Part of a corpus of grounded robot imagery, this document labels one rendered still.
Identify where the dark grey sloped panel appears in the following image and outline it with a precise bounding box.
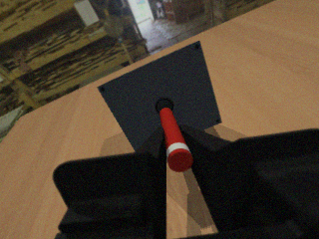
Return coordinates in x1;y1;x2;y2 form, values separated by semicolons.
97;41;222;151

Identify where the dark red peg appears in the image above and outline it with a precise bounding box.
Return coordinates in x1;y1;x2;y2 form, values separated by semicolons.
159;108;193;172

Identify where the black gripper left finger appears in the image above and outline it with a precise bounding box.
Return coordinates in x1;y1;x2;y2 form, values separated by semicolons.
52;127;166;239

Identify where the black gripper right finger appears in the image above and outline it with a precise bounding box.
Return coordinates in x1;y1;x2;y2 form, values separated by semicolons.
178;124;319;232

